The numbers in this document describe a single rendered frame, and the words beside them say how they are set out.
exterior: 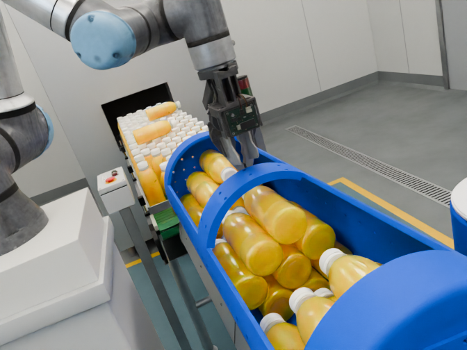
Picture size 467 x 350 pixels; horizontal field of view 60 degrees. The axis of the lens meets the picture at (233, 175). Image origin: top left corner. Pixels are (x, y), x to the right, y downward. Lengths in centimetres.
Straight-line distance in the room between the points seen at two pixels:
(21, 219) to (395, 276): 66
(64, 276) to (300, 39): 540
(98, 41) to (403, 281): 46
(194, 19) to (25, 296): 55
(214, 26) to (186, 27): 5
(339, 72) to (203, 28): 558
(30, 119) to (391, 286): 75
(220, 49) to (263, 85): 507
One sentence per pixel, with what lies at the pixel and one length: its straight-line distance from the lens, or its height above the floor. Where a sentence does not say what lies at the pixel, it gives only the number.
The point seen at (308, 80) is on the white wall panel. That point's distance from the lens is 600.
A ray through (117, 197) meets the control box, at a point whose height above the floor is 105.
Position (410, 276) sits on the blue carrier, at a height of 123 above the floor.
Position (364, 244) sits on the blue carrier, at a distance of 78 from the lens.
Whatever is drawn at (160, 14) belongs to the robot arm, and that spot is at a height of 154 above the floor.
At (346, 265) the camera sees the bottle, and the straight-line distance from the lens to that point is 54.
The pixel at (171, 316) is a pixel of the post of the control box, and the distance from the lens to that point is 182.
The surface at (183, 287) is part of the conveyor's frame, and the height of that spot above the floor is 44.
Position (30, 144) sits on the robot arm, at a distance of 93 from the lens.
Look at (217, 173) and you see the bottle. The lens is 101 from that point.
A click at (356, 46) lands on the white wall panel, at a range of 633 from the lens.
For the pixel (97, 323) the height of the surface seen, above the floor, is 107.
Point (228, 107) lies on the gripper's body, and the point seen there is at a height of 137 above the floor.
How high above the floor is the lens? 150
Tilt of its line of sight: 21 degrees down
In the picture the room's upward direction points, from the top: 18 degrees counter-clockwise
